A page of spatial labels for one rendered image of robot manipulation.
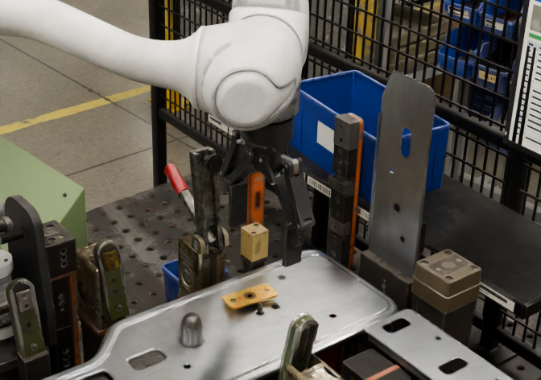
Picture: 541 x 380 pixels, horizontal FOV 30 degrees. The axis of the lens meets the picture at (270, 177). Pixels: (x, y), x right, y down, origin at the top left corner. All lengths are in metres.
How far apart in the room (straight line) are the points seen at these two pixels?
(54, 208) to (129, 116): 2.70
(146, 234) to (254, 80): 1.26
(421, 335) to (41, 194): 0.84
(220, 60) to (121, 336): 0.54
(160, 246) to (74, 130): 2.28
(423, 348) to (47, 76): 3.84
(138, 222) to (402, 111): 0.99
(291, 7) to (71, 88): 3.73
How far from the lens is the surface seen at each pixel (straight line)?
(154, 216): 2.44
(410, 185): 1.63
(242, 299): 1.59
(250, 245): 1.67
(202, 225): 1.62
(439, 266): 1.62
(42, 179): 2.06
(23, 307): 1.50
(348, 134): 1.75
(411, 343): 1.55
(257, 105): 1.15
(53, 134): 4.53
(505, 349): 2.07
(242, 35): 1.20
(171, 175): 1.68
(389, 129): 1.63
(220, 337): 1.53
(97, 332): 1.63
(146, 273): 2.23
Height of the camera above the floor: 1.92
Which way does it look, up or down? 28 degrees down
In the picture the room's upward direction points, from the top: 2 degrees clockwise
